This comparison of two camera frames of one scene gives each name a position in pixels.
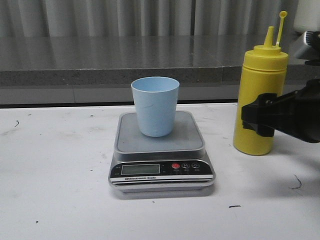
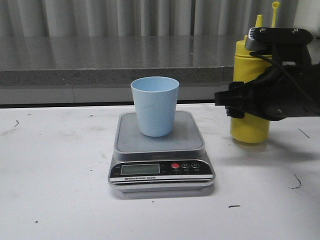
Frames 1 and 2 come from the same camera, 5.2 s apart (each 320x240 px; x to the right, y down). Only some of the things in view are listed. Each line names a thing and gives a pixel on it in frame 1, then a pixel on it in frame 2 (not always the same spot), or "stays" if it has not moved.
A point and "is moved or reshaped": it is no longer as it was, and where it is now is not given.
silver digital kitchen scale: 174,163 stays
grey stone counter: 62,70 stays
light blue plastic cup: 155,98 stays
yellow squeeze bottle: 263,71 is moved or reshaped
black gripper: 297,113 → 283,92
